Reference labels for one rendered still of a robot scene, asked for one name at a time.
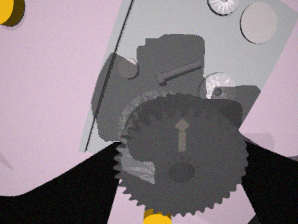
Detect dark grey gear with arrow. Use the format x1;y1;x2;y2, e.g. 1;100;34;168
113;93;249;217

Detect grey screw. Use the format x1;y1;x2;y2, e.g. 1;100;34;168
155;60;201;86

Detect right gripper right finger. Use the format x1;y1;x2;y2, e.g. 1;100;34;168
241;141;298;224

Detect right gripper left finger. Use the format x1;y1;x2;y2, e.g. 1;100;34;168
0;142;122;224

